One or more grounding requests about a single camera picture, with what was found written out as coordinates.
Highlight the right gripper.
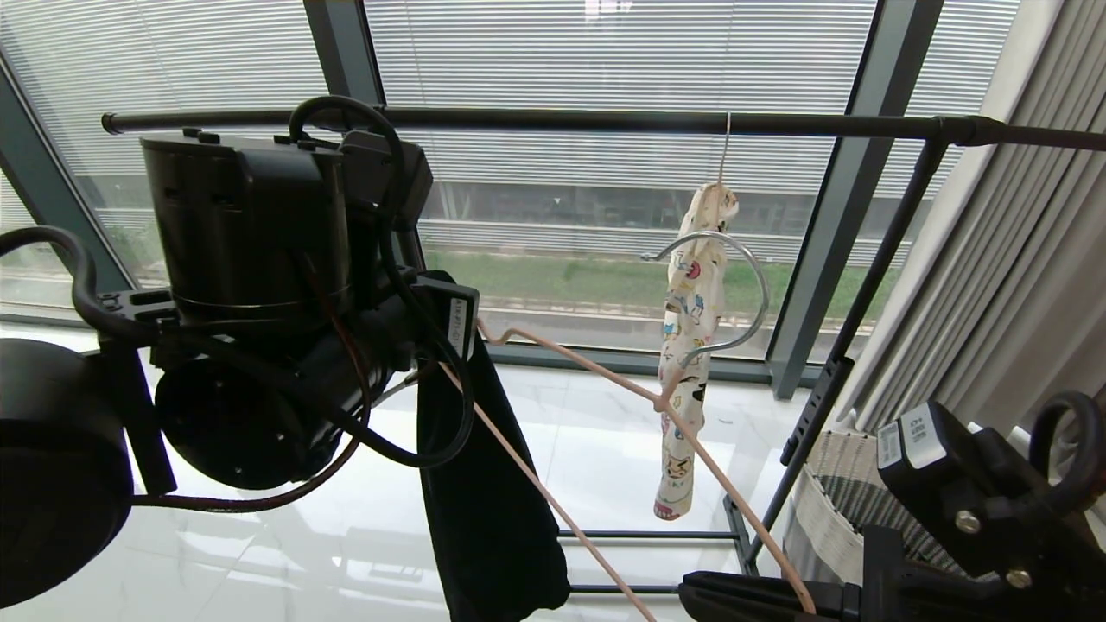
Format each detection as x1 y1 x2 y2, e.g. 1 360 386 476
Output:
842 523 1064 622

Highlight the cream printed garment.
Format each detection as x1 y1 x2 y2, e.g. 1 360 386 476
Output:
653 181 741 522

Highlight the pink clothes hanger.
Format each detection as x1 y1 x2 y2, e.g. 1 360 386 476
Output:
710 111 735 195
436 229 818 622

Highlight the black garment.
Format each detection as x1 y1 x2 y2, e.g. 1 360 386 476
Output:
416 270 572 622

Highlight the white laundry basket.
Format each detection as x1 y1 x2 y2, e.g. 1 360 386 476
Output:
782 429 982 588

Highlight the black clothes rack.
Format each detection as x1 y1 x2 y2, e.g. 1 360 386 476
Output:
101 105 1106 597

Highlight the beige curtain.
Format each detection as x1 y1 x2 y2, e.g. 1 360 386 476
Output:
834 0 1106 450

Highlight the window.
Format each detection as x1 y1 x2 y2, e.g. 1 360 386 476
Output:
0 0 1020 398

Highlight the black cable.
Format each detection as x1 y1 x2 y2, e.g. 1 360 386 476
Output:
328 259 478 472
0 225 165 346
1028 391 1106 517
288 93 409 260

